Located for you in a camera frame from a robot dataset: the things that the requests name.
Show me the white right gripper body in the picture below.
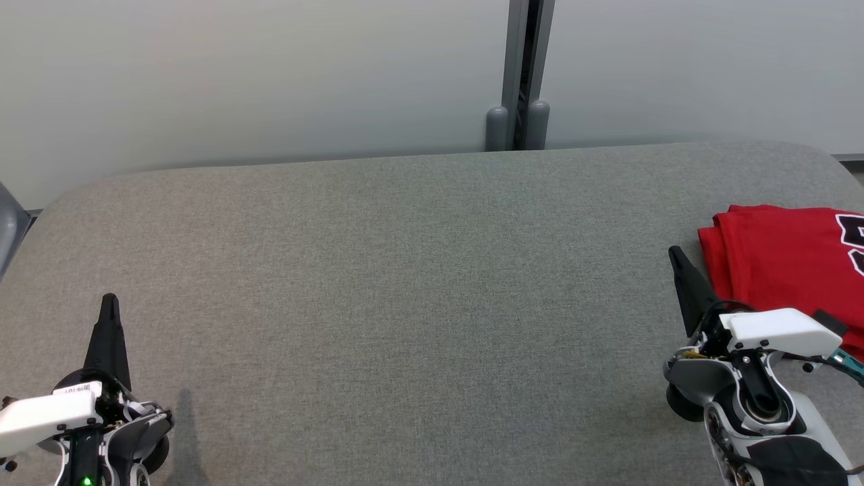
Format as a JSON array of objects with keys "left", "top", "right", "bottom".
[{"left": 680, "top": 300, "right": 846, "bottom": 362}]

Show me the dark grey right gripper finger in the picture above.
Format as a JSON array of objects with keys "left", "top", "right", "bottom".
[{"left": 668, "top": 245, "right": 720, "bottom": 339}]

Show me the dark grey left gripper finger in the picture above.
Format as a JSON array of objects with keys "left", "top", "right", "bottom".
[{"left": 82, "top": 292, "right": 134, "bottom": 394}]

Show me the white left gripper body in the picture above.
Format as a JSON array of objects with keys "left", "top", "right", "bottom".
[{"left": 0, "top": 368, "right": 176, "bottom": 486}]

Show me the red jersey with white sleeves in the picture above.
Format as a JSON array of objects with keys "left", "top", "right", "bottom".
[{"left": 697, "top": 205, "right": 864, "bottom": 362}]

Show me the grey rounded furniture edge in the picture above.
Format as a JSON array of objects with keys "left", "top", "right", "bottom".
[{"left": 0, "top": 182, "right": 32, "bottom": 279}]

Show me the teal cable connector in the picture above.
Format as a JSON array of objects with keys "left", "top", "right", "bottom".
[{"left": 825, "top": 346, "right": 864, "bottom": 387}]

